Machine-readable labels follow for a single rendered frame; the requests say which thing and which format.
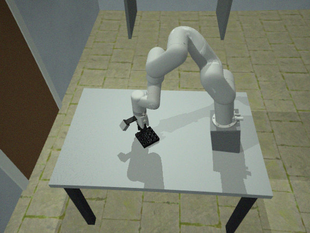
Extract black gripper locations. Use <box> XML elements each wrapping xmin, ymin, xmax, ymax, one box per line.
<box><xmin>133</xmin><ymin>113</ymin><xmax>149</xmax><ymax>133</ymax></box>

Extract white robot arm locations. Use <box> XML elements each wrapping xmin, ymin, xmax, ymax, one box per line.
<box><xmin>131</xmin><ymin>26</ymin><xmax>243</xmax><ymax>129</ymax></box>

